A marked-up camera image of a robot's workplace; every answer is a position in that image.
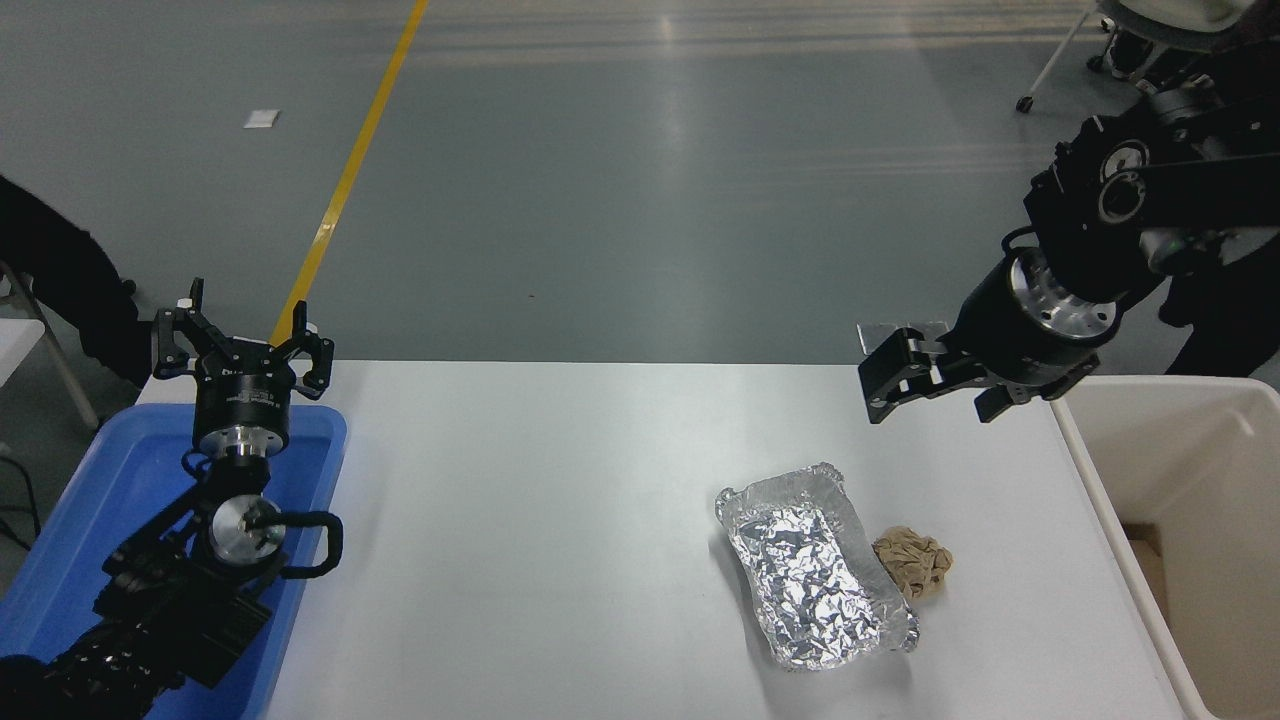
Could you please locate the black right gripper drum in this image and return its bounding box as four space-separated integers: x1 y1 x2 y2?
946 256 1099 398

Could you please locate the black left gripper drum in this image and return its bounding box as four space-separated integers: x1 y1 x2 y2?
193 354 301 436

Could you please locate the metal-legged chair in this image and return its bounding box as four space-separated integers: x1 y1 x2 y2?
0 262 101 431

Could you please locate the seated person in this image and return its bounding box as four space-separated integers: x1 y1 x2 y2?
0 175 156 387

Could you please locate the blue plastic tray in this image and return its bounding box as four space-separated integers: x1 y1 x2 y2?
0 404 348 720

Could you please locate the crumpled tan paper ball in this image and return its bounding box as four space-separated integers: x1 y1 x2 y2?
872 527 954 601

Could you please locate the small white side table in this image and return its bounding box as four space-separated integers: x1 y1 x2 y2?
0 318 46 387

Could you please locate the large pale plastic bin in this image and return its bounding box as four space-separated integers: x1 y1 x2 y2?
1045 375 1280 720

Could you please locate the crumpled silver foil tray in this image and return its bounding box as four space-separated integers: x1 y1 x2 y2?
715 462 919 671

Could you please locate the standing person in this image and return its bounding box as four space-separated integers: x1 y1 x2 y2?
1158 225 1280 378

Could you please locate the white wheeled chair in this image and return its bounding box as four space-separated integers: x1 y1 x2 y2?
1015 0 1256 113

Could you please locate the thin black cable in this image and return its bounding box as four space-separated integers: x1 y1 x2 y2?
0 457 43 551

